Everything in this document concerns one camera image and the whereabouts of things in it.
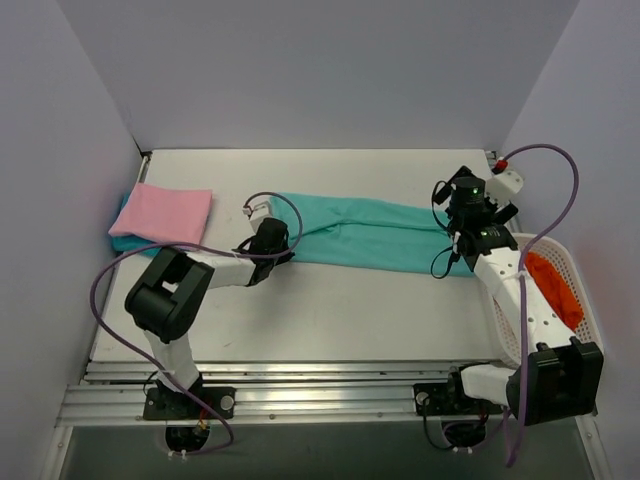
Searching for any teal t shirt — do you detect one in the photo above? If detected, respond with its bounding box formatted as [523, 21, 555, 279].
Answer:
[270, 193, 472, 277]

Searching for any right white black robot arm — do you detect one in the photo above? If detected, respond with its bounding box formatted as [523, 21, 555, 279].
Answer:
[431, 166, 604, 426]

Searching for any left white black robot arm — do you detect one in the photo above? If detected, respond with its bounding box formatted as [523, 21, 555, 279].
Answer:
[125, 217, 293, 419]

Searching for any white plastic perforated basket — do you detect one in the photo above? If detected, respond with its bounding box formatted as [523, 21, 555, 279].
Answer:
[488, 237, 604, 368]

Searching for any orange t shirt in basket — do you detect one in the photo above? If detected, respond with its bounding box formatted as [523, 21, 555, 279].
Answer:
[525, 252, 584, 332]

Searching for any folded pink t shirt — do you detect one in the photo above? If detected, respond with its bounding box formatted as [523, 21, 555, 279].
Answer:
[108, 183, 213, 244]

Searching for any folded teal t shirt underneath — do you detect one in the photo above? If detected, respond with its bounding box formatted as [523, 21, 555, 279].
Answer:
[110, 194, 160, 258]

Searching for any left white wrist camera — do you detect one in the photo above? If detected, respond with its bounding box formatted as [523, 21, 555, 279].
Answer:
[242, 200, 272, 233]

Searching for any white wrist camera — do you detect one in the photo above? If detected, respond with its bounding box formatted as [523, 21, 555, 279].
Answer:
[242, 200, 272, 233]
[485, 158, 524, 206]

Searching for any black looped cable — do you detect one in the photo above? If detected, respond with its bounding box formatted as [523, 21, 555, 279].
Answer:
[429, 179, 464, 280]

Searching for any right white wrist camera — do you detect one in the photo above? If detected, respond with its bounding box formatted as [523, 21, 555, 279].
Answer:
[485, 158, 524, 206]

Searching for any aluminium rail frame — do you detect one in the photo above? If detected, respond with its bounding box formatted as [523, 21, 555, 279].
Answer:
[60, 149, 508, 427]

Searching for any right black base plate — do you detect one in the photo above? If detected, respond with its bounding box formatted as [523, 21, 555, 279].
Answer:
[412, 382, 502, 417]

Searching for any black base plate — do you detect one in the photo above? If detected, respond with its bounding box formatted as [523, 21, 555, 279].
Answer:
[412, 382, 502, 417]
[142, 386, 236, 421]

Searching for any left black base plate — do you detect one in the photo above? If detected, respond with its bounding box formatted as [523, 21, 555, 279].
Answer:
[142, 386, 236, 421]

